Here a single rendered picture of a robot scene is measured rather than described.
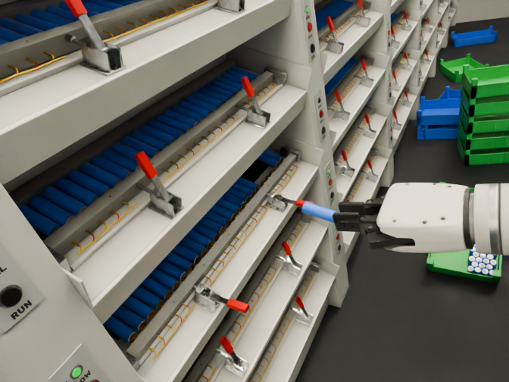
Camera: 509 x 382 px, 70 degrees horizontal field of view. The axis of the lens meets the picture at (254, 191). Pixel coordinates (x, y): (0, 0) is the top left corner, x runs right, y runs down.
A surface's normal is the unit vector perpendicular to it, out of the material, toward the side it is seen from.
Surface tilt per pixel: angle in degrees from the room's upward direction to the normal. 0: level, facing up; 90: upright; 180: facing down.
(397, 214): 9
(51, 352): 90
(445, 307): 0
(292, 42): 90
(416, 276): 0
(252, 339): 21
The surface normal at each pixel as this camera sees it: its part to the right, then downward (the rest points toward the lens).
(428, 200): -0.36, -0.82
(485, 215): -0.59, -0.14
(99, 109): 0.87, 0.40
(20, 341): 0.85, 0.11
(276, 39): -0.47, 0.57
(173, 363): 0.10, -0.72
